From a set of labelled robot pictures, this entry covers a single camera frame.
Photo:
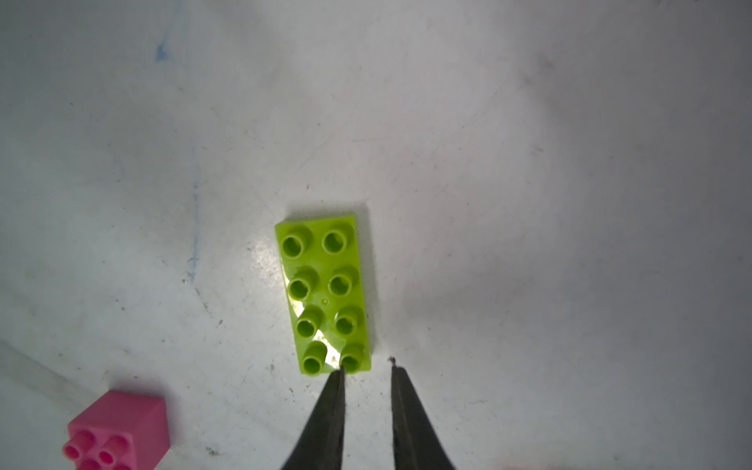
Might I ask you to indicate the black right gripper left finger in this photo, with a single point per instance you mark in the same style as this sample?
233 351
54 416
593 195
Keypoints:
321 443

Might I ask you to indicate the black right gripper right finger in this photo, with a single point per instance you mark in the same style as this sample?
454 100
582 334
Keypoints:
415 442

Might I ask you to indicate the green lego brick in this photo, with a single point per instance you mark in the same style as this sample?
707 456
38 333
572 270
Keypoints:
324 287

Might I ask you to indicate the pink square lego brick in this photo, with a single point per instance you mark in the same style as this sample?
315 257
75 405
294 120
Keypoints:
119 431

